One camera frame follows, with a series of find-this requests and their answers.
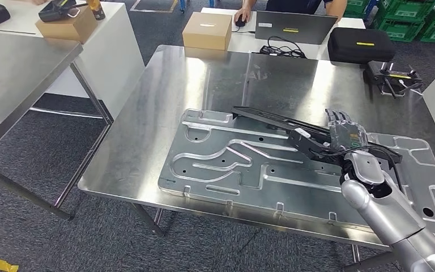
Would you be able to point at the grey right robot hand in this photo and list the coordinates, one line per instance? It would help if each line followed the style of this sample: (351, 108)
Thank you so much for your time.
(349, 135)

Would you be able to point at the black plastic plate frame part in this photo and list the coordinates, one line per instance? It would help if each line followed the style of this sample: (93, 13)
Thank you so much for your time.
(262, 117)

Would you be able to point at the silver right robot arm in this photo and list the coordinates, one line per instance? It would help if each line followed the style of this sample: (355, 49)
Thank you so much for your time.
(382, 214)

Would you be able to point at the steel workbench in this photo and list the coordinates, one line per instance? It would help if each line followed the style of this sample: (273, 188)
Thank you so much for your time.
(146, 112)
(15, 75)

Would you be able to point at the black remote controller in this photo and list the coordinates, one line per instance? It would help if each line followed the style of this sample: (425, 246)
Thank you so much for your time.
(379, 73)

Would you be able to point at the black carrying case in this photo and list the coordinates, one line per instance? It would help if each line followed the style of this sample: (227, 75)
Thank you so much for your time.
(360, 52)

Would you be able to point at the grey laptop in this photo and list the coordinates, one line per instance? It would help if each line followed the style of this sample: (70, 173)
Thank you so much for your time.
(296, 35)

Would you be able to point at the stamped sheet metal panel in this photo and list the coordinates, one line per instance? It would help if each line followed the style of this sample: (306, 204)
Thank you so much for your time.
(240, 176)

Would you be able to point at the person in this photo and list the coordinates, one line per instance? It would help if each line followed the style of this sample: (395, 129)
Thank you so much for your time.
(296, 4)

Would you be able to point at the white desk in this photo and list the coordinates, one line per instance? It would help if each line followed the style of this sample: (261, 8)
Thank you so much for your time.
(243, 41)

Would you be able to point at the black computer mouse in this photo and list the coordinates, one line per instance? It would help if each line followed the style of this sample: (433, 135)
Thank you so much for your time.
(240, 21)

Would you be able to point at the cardboard box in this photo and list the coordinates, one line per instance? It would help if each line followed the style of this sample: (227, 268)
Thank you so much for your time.
(63, 30)
(206, 34)

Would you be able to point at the brown bottle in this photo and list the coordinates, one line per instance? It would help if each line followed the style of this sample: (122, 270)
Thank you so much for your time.
(96, 10)

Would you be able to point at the black handheld device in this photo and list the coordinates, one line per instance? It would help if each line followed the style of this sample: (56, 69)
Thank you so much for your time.
(58, 11)

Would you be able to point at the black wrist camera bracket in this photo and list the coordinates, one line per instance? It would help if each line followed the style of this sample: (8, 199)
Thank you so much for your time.
(307, 148)

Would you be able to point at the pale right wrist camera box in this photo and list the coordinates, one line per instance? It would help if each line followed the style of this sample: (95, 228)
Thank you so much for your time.
(303, 132)

